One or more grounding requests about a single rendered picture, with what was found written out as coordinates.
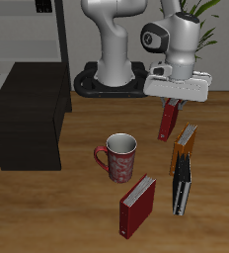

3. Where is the flat black base plate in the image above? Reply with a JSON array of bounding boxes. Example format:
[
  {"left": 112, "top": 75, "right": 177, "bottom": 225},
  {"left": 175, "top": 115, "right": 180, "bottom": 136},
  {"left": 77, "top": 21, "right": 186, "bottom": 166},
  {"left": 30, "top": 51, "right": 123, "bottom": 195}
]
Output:
[{"left": 73, "top": 60, "right": 151, "bottom": 99}]

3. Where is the red patterned mug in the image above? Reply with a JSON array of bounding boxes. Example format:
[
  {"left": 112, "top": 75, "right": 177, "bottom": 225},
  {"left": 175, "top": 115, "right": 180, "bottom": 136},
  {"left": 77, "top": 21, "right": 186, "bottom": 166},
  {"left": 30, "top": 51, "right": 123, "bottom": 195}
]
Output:
[{"left": 93, "top": 132, "right": 138, "bottom": 184}]

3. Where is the black book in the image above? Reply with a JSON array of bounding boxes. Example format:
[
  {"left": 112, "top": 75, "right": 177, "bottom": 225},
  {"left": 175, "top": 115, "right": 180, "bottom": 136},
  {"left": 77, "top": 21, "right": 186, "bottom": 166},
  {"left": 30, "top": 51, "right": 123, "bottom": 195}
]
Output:
[{"left": 172, "top": 152, "right": 192, "bottom": 217}]

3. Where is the red book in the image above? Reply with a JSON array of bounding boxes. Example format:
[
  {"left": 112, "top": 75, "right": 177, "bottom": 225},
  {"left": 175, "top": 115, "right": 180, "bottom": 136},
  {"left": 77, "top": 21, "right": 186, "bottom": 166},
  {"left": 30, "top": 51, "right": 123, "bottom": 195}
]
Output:
[
  {"left": 118, "top": 173, "right": 158, "bottom": 240},
  {"left": 157, "top": 98, "right": 182, "bottom": 143}
]

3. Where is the dark brown desk caddy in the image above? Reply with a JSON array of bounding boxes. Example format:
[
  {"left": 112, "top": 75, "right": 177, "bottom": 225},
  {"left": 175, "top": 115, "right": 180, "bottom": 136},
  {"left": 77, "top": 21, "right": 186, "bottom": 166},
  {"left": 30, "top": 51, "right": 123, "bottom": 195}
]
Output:
[{"left": 0, "top": 60, "right": 73, "bottom": 172}]

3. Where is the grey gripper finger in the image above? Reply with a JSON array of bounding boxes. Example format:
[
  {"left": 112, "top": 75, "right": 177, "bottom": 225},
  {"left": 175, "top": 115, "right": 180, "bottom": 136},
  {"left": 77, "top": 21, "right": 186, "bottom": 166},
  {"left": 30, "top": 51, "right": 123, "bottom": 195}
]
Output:
[
  {"left": 177, "top": 99, "right": 189, "bottom": 111},
  {"left": 160, "top": 96, "right": 169, "bottom": 109}
]

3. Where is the green pot plant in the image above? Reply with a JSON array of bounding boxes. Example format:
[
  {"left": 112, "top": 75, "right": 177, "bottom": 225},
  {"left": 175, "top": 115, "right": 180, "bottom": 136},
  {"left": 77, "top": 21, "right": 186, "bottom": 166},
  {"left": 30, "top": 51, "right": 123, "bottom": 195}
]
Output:
[{"left": 159, "top": 0, "right": 221, "bottom": 62}]

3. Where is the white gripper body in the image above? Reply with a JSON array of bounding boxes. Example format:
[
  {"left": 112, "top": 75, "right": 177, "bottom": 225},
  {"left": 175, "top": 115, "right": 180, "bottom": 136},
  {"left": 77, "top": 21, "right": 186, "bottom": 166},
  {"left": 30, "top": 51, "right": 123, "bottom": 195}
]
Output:
[{"left": 142, "top": 70, "right": 213, "bottom": 103}]

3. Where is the orange book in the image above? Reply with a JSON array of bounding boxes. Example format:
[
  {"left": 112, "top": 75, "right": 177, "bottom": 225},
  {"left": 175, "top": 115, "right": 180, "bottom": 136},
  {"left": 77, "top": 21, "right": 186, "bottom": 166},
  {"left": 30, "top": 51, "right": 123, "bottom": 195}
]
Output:
[{"left": 168, "top": 122, "right": 198, "bottom": 177}]

